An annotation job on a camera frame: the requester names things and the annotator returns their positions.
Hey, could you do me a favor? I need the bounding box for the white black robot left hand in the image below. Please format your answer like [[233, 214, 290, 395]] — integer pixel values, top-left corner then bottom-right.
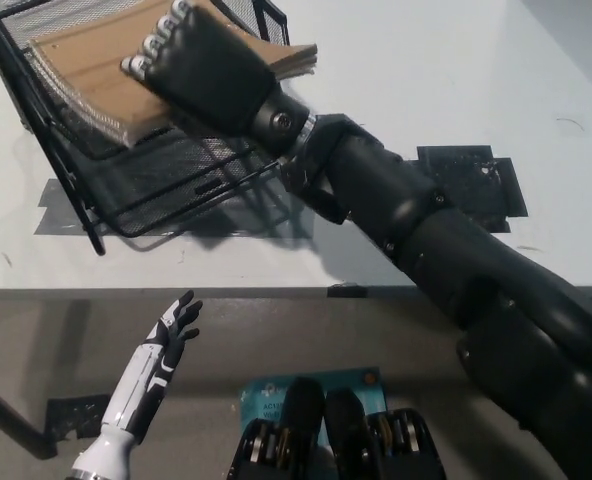
[[99, 289, 204, 446]]

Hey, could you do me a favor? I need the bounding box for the purple spiral notebook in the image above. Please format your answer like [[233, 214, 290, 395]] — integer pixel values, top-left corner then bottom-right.
[[25, 0, 319, 149]]

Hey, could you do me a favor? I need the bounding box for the black desk leg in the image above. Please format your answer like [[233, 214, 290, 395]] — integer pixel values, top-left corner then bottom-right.
[[0, 370, 60, 461]]

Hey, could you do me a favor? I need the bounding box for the black mesh file tray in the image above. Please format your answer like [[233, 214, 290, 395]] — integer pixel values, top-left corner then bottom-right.
[[0, 0, 290, 257]]

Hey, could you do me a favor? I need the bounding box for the black floor tape patch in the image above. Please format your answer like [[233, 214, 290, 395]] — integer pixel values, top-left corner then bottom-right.
[[45, 393, 111, 444]]

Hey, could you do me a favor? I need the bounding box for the grey tape patch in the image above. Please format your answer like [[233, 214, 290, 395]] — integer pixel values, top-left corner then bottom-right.
[[33, 177, 318, 240]]

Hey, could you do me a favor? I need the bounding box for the teal cardboard box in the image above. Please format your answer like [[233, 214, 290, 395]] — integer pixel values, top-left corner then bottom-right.
[[239, 368, 390, 451]]

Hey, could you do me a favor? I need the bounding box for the small black tape strip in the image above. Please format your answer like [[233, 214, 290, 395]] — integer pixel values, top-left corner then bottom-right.
[[327, 282, 370, 300]]

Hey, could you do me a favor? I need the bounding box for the black tape square patch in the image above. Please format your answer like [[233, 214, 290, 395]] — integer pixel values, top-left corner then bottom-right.
[[415, 144, 530, 234]]

